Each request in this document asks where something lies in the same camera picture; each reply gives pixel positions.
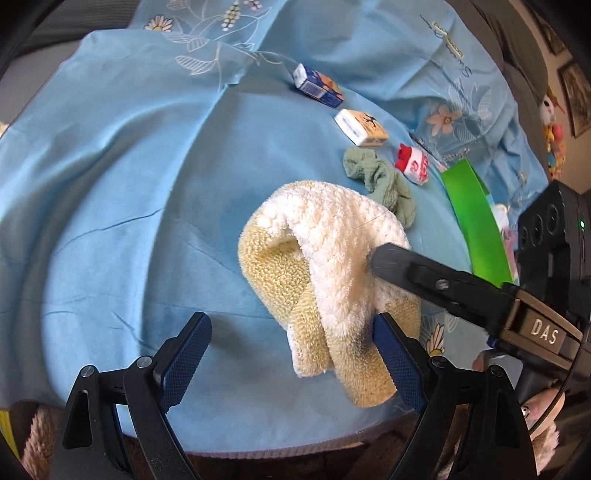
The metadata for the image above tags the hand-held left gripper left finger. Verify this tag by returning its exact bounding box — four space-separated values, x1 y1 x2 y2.
51 311 213 480

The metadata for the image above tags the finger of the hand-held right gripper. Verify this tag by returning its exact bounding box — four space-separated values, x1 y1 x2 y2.
367 242 520 342

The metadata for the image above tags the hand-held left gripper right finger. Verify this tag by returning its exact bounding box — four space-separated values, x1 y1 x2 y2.
372 313 539 480

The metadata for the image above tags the green cardboard box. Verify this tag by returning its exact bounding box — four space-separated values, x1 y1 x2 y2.
440 159 520 284

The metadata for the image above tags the beige white terry towel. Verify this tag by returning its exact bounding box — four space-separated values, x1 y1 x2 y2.
238 181 422 409

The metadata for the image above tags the red white packet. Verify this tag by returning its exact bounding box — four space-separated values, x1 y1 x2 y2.
393 144 430 185

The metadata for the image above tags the person's right hand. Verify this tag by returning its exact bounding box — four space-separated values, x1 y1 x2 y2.
521 390 566 431

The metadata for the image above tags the green cloth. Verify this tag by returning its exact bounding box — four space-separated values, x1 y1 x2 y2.
342 147 417 228

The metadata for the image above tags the white tan small box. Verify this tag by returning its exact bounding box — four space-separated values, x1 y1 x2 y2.
334 109 389 147

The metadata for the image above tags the beige fleece clothing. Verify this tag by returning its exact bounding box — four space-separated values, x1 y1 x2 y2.
21 406 70 480

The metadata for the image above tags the blue floral bedsheet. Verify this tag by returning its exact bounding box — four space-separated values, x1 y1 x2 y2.
0 0 555 455

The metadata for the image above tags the colourful plush toy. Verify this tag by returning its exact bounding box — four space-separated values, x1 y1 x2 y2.
538 85 567 181

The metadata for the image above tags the blue white small box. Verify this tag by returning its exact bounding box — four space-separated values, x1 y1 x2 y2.
293 64 345 108

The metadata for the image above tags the dark picture frame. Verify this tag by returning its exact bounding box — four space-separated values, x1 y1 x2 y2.
556 62 591 137
526 4 568 56

